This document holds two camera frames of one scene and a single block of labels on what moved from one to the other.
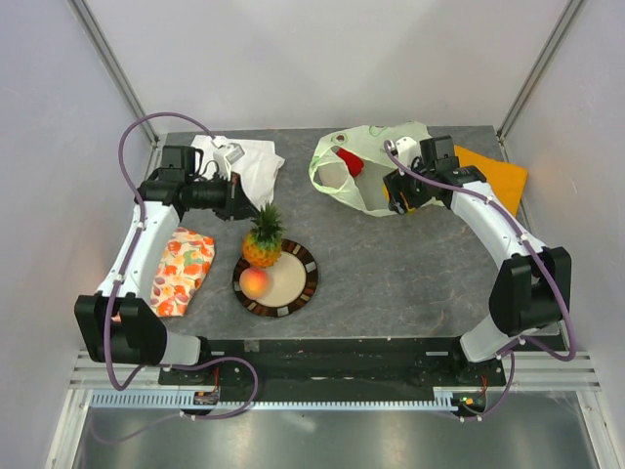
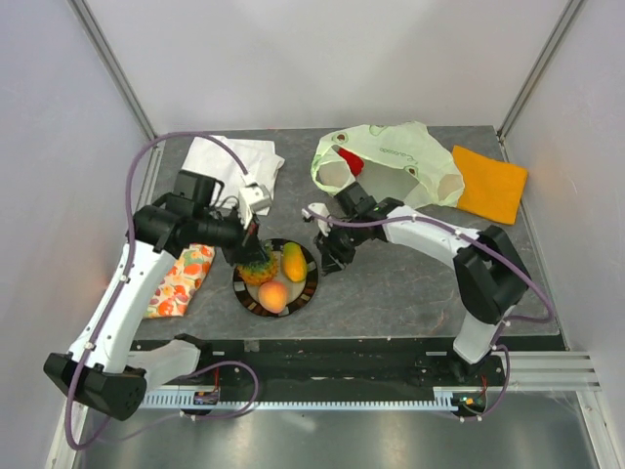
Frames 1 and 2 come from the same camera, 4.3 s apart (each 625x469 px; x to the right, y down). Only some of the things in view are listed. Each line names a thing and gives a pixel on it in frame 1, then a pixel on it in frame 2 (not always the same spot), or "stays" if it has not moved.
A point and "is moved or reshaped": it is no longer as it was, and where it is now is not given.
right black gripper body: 415,189 → 342,239
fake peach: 254,283 → 272,296
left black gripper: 236,205 → 247,246
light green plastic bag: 353,161 stays
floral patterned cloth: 183,266 stays
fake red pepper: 354,163 stays
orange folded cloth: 509,181 stays
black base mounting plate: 287,364 stays
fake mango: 410,211 is moved or reshaped
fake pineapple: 262,244 is moved or reshaped
